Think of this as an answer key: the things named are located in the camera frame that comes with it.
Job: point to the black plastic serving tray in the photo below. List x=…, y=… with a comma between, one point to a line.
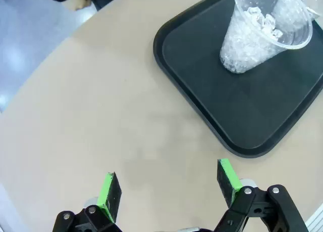
x=227, y=95

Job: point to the small clear cup with ice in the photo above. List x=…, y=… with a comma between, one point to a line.
x=242, y=52

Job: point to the person's right hand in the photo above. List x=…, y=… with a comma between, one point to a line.
x=80, y=4

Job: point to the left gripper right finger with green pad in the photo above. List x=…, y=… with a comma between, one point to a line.
x=228, y=181

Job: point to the aluminium profile rail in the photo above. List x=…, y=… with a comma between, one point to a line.
x=316, y=220

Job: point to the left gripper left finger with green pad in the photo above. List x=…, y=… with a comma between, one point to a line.
x=108, y=191

